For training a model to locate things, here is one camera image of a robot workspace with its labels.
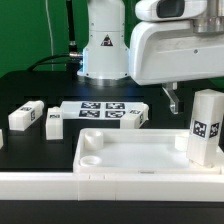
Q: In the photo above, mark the white L-shaped obstacle wall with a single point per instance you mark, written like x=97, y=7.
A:
x=116, y=187

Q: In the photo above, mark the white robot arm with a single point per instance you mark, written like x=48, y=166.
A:
x=106, y=56

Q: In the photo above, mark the white desk tabletop tray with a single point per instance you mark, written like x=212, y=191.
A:
x=143, y=151

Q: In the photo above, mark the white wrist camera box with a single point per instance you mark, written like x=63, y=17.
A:
x=165, y=10

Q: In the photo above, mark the white marker base plate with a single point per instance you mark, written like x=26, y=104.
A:
x=97, y=110

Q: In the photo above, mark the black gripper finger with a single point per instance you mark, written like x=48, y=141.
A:
x=169, y=89

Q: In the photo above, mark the white part at left edge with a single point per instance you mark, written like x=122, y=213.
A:
x=1, y=139

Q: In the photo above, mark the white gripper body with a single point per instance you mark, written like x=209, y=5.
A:
x=170, y=52

